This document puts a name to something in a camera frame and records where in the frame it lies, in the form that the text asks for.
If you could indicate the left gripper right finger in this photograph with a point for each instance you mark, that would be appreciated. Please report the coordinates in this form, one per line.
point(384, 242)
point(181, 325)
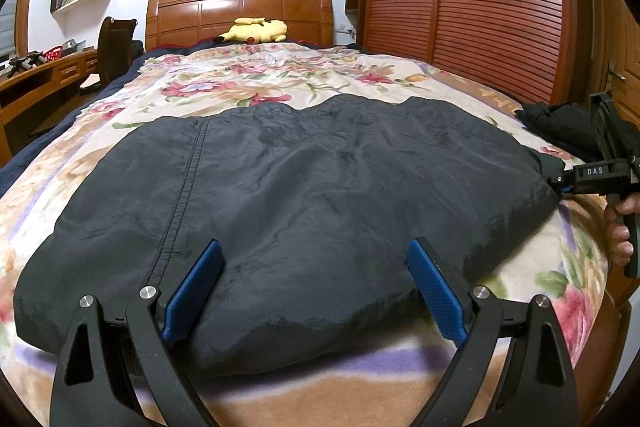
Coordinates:
point(537, 384)

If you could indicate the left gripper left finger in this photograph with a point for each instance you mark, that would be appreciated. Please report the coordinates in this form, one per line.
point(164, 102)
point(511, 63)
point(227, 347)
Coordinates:
point(92, 385)

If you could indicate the black jacket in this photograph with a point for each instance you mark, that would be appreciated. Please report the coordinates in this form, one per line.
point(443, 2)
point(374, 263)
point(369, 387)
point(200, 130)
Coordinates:
point(313, 209)

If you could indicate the person's right hand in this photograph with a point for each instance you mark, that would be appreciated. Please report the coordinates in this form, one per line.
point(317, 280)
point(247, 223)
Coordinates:
point(620, 249)

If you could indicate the black garment on bed edge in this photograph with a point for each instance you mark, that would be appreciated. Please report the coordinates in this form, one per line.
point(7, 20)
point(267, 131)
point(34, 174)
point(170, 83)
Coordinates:
point(566, 126)

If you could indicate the wooden louvered wardrobe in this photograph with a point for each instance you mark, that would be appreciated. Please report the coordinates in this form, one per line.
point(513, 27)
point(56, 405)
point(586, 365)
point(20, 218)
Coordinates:
point(551, 51)

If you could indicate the navy blue bedsheet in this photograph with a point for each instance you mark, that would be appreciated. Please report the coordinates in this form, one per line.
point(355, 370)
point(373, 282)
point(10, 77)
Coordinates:
point(65, 121)

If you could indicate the wooden desk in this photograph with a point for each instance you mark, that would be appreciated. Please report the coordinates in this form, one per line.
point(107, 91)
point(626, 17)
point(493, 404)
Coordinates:
point(34, 102)

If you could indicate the red basket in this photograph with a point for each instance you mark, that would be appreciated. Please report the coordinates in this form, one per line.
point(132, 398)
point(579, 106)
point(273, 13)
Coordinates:
point(53, 54)

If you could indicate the dark wooden chair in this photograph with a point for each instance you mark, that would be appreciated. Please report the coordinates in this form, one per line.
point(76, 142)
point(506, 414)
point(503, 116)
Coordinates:
point(117, 49)

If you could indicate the yellow plush toy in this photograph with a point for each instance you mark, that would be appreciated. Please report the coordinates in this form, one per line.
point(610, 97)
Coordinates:
point(254, 30)

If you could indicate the grey window blind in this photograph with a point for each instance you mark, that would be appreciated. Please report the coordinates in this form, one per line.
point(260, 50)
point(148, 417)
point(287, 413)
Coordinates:
point(7, 27)

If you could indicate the wooden headboard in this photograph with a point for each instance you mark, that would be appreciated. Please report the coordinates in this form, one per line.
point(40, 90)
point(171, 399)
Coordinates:
point(189, 22)

